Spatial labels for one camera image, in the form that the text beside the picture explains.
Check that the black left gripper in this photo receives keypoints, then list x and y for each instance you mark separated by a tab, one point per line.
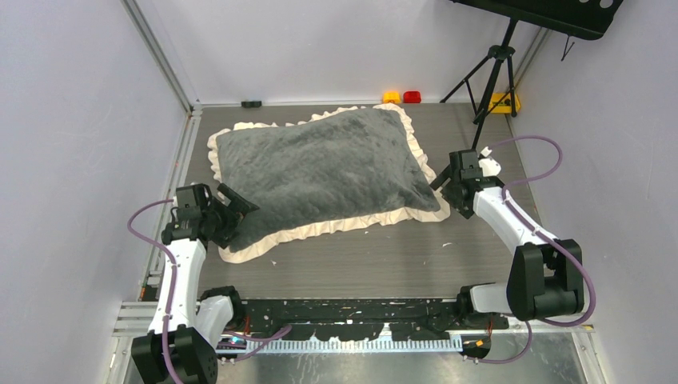
224	236

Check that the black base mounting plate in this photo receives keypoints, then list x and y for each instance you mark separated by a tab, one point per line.
407	319

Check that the orange block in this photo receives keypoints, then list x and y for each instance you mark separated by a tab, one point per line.
391	97

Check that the yellow corner bracket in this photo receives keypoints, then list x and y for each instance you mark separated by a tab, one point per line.
504	103

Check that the red block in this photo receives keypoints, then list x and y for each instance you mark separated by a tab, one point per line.
412	97

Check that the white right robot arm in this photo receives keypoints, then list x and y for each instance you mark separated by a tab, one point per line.
544	280

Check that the grey pillowcase with cream frill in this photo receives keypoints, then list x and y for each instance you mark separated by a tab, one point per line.
339	171

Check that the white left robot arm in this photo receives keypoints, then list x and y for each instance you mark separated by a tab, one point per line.
180	343

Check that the black music stand tripod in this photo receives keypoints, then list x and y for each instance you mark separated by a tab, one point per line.
586	20

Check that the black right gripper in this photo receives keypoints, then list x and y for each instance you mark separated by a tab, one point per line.
447	191

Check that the aluminium frame rail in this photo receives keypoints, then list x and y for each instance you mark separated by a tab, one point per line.
556	354

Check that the small black wall bracket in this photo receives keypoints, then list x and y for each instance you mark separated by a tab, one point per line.
251	104

